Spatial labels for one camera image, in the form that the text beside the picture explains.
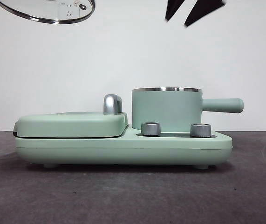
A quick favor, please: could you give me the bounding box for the glass pot lid green knob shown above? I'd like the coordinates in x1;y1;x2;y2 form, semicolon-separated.
0;0;96;25

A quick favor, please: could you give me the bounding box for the silver control knob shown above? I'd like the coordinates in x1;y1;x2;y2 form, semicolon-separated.
141;121;162;136
190;123;212;138

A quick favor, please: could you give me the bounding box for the mint green breakfast machine base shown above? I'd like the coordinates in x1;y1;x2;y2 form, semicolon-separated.
15;123;233;170

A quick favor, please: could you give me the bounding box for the mint green handled steamer pot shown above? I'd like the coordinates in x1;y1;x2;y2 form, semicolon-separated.
132;86;244;131

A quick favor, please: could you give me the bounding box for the white wall socket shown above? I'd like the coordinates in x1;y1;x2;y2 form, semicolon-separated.
58;0;81;20

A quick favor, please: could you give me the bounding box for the chrome griddle cover handle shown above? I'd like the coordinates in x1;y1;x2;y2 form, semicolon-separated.
103;93;123;115

